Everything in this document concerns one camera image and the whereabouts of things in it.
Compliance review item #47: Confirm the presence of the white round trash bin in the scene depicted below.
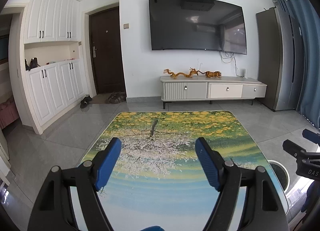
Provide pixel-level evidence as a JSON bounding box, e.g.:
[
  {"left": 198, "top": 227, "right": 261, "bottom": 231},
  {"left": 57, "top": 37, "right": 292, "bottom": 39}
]
[{"left": 268, "top": 160, "right": 290, "bottom": 193}]

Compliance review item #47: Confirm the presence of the right blue white gloved hand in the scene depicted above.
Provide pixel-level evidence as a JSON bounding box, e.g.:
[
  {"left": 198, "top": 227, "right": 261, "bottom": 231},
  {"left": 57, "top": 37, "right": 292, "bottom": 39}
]
[{"left": 301, "top": 181, "right": 319, "bottom": 213}]

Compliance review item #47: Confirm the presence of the blue window curtain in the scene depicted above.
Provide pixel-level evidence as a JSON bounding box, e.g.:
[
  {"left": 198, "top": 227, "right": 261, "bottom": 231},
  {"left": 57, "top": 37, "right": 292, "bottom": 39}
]
[{"left": 276, "top": 0, "right": 319, "bottom": 129}]

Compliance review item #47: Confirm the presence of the painted landscape coffee table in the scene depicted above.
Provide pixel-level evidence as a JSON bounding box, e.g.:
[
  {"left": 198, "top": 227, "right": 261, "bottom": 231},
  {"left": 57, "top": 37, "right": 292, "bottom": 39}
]
[{"left": 69, "top": 110, "right": 291, "bottom": 231}]

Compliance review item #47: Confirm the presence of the black shoes pair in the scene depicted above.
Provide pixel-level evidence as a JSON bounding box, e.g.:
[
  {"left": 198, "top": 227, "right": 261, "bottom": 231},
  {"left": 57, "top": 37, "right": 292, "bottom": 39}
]
[{"left": 80, "top": 96, "right": 92, "bottom": 109}]

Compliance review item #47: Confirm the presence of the white tv cabinet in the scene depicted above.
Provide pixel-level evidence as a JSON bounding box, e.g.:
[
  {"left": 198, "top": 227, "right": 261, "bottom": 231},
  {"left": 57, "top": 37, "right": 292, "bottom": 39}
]
[{"left": 160, "top": 76, "right": 267, "bottom": 105}]

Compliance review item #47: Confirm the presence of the golden tiger figurine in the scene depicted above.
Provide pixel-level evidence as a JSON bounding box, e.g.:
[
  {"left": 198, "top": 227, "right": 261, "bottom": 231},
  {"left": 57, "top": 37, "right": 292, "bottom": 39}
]
[{"left": 204, "top": 71, "right": 222, "bottom": 78}]

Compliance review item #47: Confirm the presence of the golden dragon figurine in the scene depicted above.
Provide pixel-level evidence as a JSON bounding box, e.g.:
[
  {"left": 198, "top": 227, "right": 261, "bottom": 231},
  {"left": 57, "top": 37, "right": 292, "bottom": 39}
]
[{"left": 163, "top": 68, "right": 199, "bottom": 79}]

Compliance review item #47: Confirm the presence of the white router on cabinet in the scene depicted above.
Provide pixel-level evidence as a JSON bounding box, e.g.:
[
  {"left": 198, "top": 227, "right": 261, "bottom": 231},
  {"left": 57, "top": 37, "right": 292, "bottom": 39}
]
[{"left": 241, "top": 68, "right": 247, "bottom": 78}]

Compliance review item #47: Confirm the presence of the grey tall refrigerator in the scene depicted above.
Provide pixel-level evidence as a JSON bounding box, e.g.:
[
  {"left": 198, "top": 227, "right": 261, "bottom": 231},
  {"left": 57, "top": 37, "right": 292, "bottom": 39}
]
[{"left": 256, "top": 7, "right": 303, "bottom": 111}]

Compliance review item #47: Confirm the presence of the black bag on shelf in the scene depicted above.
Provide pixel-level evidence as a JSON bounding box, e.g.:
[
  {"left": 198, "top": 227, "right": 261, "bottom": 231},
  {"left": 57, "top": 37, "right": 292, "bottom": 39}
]
[{"left": 25, "top": 57, "right": 40, "bottom": 71}]

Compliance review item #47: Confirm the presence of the dark brown entrance door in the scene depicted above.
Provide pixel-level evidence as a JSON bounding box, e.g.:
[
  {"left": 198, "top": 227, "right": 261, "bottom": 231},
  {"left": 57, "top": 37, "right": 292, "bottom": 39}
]
[{"left": 89, "top": 7, "right": 126, "bottom": 94}]

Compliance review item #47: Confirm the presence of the white wall cupboard unit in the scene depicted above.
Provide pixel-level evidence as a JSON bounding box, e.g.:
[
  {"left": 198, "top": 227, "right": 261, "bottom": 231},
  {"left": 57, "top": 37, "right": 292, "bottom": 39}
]
[{"left": 23, "top": 0, "right": 88, "bottom": 134}]

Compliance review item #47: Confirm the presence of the wall mounted black television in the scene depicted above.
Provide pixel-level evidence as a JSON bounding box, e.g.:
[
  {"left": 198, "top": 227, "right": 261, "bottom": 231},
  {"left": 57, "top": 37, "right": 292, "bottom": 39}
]
[{"left": 149, "top": 0, "right": 247, "bottom": 54}]

